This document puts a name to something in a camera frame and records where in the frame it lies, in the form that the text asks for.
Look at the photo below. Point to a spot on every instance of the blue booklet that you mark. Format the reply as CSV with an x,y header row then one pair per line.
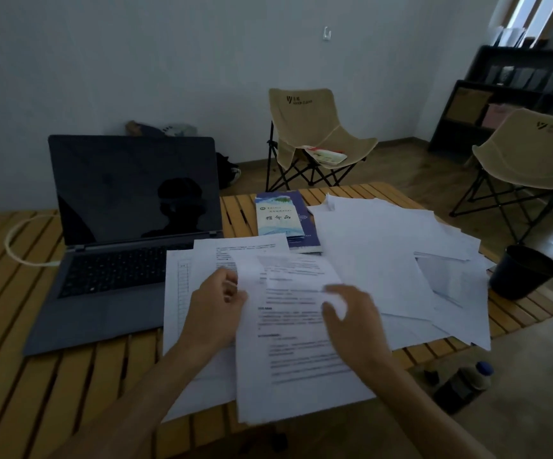
x,y
281,219

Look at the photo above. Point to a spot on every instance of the person's left forearm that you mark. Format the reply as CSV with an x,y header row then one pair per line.
x,y
137,406

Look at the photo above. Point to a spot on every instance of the person's left hand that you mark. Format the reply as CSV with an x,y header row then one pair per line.
x,y
214,310

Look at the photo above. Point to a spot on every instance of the person's right forearm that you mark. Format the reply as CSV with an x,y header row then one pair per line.
x,y
424,415

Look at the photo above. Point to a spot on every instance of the pink storage box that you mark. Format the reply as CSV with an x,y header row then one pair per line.
x,y
498,116

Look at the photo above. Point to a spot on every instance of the beige folding chair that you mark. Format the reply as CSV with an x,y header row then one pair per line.
x,y
305,119
529,152

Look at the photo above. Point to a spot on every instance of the woven storage basket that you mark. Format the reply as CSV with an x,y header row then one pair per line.
x,y
467,106

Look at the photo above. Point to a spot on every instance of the sorted text document stack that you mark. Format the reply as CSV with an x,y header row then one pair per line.
x,y
243,244

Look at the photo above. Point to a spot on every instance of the tall narrow window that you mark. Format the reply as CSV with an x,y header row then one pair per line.
x,y
529,16

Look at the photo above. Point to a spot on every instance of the person's right hand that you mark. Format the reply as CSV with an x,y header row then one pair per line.
x,y
357,329

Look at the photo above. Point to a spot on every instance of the dark bottle with blue cap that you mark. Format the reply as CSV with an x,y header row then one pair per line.
x,y
463,389

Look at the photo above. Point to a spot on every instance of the black shelf unit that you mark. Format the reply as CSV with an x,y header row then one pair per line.
x,y
453,138

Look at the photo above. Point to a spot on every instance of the grey laptop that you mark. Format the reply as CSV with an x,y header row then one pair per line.
x,y
133,186

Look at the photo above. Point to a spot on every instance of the red and white booklet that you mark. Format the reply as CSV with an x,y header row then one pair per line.
x,y
326,156

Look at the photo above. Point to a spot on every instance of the white wall hook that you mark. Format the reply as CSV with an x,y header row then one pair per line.
x,y
327,33

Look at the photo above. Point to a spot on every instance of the wooden slatted table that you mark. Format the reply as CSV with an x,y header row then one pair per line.
x,y
42,391

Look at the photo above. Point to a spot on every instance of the black plastic pot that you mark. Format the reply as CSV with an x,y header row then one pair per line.
x,y
522,274

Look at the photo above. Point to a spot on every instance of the pile of white papers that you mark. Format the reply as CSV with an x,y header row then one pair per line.
x,y
376,253

